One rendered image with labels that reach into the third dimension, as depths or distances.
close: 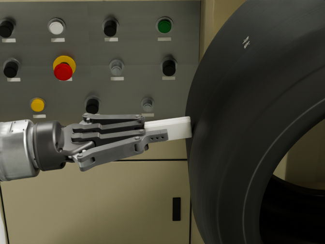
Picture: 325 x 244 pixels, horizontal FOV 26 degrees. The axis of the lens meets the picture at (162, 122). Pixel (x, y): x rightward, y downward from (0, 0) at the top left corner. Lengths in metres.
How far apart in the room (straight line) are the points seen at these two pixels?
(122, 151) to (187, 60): 0.63
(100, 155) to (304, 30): 0.34
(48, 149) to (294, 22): 0.40
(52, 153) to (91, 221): 0.79
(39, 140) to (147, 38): 0.61
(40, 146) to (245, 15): 0.36
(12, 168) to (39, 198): 0.73
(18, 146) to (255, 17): 0.39
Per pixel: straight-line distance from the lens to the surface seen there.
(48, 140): 1.05
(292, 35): 0.94
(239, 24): 1.06
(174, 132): 1.06
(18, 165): 1.06
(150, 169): 1.72
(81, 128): 1.07
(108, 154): 1.03
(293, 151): 1.43
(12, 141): 1.06
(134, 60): 1.62
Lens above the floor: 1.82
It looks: 32 degrees down
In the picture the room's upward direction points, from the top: straight up
